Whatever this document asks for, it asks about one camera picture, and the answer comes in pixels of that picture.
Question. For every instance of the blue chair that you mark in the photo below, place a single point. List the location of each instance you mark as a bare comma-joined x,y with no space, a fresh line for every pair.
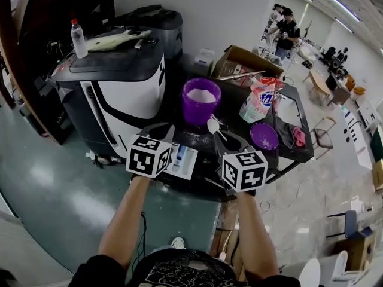
351,223

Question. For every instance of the open cardboard box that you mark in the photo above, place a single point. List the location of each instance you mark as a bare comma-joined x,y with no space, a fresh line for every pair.
239,60

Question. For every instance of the person's white shoe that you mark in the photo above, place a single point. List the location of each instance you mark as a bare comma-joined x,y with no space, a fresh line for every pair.
178,243

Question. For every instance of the white plastic spoon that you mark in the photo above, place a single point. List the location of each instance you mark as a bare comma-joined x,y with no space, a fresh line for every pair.
213,125

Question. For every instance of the white power adapter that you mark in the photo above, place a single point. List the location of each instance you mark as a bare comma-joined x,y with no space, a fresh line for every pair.
223,256

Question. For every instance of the detergent refill bag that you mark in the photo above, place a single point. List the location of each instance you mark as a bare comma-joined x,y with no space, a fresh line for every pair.
260,100

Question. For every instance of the person's left forearm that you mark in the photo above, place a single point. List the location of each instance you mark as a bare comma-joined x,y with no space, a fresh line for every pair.
125,220

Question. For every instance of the clear plastic water bottle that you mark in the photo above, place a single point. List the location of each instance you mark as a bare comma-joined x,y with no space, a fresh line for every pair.
78,42

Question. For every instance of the purple plastic bucket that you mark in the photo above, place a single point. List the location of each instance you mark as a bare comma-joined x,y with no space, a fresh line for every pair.
199,111

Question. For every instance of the brown cardboard box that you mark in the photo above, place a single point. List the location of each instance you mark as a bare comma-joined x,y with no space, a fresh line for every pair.
357,251

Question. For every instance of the small white box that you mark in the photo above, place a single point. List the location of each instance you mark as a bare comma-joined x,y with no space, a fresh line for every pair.
205,58

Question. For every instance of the black cloth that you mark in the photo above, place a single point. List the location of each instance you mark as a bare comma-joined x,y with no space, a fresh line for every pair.
284,131

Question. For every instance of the low wooden table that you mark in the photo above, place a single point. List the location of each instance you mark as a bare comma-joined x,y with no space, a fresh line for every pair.
318,84

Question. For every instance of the black and white machine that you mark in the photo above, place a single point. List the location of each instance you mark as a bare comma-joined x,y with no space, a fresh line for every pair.
119,94

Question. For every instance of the white crumpled cloth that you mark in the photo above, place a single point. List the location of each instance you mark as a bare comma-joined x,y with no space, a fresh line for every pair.
113,40

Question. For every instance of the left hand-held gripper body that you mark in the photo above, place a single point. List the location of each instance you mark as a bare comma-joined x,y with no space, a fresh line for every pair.
140,160

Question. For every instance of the grey machine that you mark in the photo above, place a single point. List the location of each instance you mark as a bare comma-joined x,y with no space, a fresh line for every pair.
167,28

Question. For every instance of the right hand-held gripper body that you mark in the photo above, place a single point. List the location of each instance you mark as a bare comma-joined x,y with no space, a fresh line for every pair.
243,172

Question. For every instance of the person's right forearm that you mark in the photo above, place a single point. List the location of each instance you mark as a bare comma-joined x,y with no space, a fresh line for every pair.
257,235

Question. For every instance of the person's black patterned shirt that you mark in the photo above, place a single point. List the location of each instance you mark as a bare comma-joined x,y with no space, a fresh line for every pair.
185,269

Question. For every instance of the purple round lid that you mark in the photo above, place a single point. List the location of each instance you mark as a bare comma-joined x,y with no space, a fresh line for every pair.
264,137

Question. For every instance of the wooden frame chair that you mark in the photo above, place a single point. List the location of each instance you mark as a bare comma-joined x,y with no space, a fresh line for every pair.
323,136

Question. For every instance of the white round chair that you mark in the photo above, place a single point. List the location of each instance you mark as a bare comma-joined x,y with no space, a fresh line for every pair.
311,275

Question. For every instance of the pink cloth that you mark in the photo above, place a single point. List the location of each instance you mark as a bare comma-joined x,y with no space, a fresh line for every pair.
299,136

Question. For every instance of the white detergent powder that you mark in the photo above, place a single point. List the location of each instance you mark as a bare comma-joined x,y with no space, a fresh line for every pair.
201,95

